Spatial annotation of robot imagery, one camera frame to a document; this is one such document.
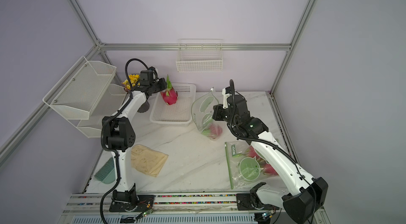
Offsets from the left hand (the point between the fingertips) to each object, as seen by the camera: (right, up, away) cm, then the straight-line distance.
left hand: (166, 84), depth 98 cm
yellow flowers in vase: (-18, +3, -6) cm, 19 cm away
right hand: (+30, -16, -25) cm, 42 cm away
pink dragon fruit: (+2, -7, +3) cm, 8 cm away
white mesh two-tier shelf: (-36, -10, -20) cm, 42 cm away
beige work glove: (-7, -45, -12) cm, 47 cm away
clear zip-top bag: (+23, -18, -15) cm, 33 cm away
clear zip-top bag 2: (+46, -46, -20) cm, 68 cm away
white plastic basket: (+7, -19, +9) cm, 22 cm away
